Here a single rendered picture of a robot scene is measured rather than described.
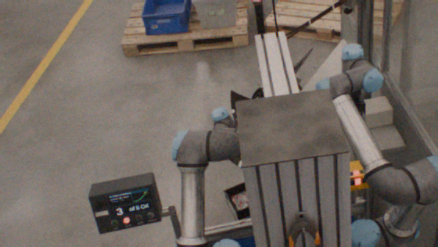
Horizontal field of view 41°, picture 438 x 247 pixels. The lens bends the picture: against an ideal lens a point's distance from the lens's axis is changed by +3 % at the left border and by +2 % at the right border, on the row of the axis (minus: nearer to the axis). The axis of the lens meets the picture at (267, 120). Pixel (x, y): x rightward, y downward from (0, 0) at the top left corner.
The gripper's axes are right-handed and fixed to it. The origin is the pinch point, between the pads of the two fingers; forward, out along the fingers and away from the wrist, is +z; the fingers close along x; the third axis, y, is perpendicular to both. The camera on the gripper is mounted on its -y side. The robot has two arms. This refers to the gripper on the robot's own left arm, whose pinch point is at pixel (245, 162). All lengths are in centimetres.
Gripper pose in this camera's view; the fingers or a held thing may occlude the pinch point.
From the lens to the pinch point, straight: 275.8
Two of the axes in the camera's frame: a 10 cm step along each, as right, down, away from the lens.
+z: 3.8, 6.7, 6.4
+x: -1.8, -6.2, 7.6
